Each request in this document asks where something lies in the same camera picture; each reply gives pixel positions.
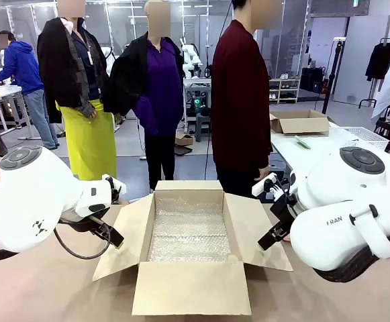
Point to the black equipment case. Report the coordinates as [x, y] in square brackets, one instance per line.
[312, 80]

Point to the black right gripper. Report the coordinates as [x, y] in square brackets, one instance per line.
[286, 209]

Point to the small green flat item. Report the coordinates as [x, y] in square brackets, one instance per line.
[302, 142]

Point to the grey stool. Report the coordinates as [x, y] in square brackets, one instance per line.
[203, 129]

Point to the person in maroon shirt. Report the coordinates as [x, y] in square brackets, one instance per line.
[238, 100]

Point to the long white table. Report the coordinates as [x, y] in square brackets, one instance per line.
[288, 151]

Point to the black tripod pole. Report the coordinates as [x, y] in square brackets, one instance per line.
[332, 73]

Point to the white plastic mesh basket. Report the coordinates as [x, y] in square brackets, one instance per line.
[366, 137]

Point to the small open cardboard box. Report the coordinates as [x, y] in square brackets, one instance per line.
[302, 125]

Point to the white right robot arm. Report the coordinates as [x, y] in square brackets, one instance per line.
[332, 188]

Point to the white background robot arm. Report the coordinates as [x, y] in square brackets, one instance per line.
[189, 53]

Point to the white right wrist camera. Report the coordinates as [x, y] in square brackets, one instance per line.
[260, 188]

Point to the tiny cardboard box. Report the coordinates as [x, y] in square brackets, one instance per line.
[184, 140]

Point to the person's left hand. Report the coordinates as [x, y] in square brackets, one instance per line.
[264, 172]

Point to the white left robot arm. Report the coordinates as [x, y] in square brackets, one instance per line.
[30, 194]

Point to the open brown cardboard box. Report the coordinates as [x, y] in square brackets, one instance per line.
[191, 292]

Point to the white background work table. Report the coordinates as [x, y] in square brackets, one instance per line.
[10, 92]

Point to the person's left forearm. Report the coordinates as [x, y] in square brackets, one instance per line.
[265, 144]

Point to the dark hanging garments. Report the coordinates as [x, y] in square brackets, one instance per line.
[379, 62]

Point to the black clothes rack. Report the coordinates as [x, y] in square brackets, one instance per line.
[369, 100]

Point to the white shoe shelf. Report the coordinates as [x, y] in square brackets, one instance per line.
[283, 88]

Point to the clear bubble wrap sheet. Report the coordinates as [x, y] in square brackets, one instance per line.
[188, 231]

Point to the person in blue hoodie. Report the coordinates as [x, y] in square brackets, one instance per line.
[23, 67]

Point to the background robot cart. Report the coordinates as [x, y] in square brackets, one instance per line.
[198, 82]

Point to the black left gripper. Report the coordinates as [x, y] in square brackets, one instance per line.
[99, 224]

